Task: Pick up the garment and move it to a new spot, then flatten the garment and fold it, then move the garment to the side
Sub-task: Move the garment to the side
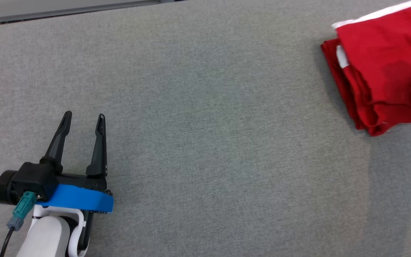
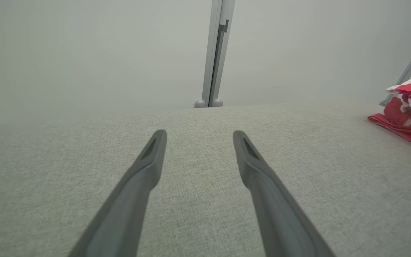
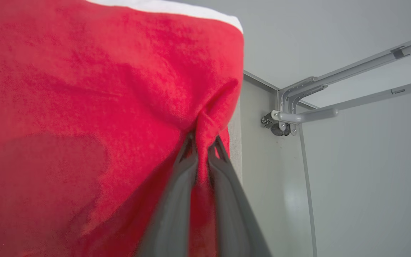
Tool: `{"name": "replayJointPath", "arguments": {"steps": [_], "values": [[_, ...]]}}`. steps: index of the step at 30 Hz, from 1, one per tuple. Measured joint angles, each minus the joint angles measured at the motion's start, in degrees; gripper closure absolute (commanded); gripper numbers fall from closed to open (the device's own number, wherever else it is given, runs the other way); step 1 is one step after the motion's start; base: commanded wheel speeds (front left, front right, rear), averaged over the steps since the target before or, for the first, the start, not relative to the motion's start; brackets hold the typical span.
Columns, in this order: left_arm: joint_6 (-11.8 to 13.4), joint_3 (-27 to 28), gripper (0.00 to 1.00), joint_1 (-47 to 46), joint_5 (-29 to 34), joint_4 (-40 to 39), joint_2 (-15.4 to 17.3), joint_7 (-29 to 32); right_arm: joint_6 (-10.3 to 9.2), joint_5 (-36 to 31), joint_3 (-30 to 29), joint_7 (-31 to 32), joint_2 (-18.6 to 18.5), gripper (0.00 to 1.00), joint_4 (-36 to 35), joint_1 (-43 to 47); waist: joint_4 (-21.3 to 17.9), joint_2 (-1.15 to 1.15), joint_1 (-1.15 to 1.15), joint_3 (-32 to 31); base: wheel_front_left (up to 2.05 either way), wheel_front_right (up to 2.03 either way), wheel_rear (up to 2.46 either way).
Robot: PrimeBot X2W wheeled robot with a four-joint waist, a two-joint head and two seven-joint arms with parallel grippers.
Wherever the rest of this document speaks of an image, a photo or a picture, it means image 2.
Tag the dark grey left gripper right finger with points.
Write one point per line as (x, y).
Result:
(277, 214)

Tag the slanted grey partition post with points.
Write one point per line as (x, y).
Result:
(410, 66)

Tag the grey partition post two feet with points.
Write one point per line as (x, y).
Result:
(218, 53)

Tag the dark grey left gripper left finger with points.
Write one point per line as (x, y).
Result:
(127, 207)

